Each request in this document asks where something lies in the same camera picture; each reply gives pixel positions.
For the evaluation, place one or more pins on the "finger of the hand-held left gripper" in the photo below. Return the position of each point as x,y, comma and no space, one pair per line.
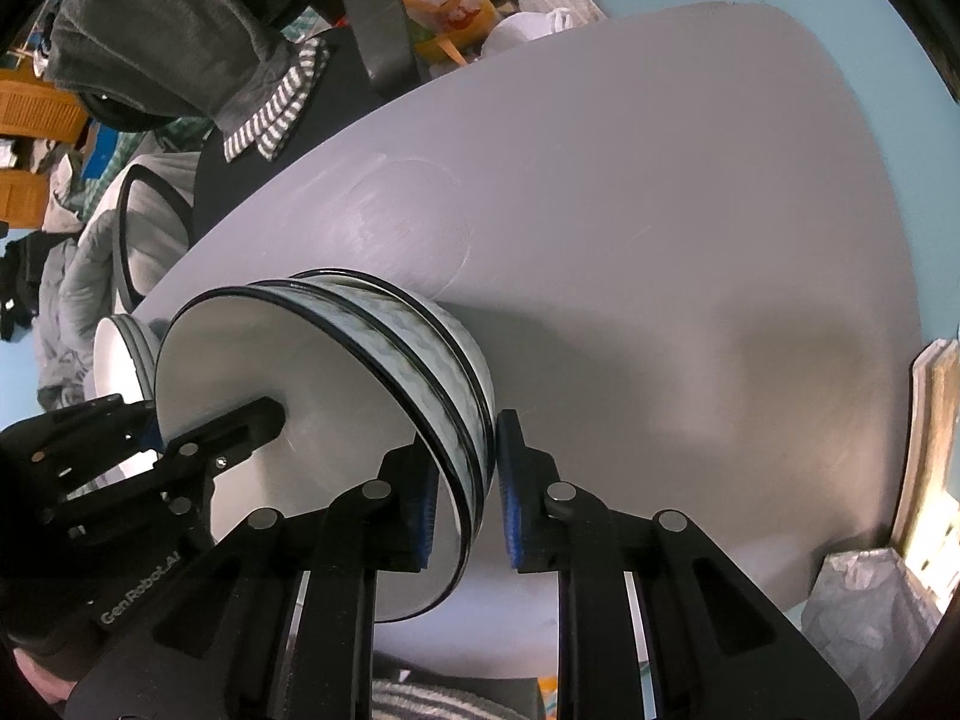
240,427
90,435

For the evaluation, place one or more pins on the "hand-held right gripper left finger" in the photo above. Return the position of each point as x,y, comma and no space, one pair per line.
424,517

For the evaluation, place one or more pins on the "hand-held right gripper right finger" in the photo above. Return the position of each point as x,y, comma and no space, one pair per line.
514,495

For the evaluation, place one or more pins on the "white plate with black rim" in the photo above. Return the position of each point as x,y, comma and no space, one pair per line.
144,360
112,360

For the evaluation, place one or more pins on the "patterned bowl with black rim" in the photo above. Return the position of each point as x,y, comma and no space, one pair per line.
459,345
315,390

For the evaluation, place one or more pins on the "person's left hand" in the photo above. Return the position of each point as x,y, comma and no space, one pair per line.
39,681

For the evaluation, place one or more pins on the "black clothing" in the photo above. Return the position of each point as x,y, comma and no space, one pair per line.
19,285

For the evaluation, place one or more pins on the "striped fabric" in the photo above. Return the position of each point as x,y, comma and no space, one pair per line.
450,701

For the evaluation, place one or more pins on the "black office chair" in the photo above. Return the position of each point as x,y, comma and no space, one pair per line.
247,187

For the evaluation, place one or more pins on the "orange crate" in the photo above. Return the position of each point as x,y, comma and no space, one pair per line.
37,105
22,199

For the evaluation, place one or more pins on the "grey white striped cloth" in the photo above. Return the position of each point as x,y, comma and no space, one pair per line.
277,109

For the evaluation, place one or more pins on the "dark grey towel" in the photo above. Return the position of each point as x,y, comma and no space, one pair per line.
180,22

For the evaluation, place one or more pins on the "wooden board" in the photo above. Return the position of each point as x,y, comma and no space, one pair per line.
930,465

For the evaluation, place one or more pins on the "orange bag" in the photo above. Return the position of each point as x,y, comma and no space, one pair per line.
450,15

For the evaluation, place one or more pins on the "white plastic bag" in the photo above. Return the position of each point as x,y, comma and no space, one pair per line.
525,30

